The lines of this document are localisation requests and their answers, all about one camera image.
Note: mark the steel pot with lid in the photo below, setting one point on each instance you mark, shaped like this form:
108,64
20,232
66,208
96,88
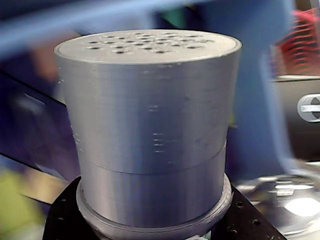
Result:
287,140

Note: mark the gray salt shaker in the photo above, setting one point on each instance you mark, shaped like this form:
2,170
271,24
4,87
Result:
150,112

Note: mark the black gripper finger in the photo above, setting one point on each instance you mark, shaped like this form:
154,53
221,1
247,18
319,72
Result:
62,212
250,220

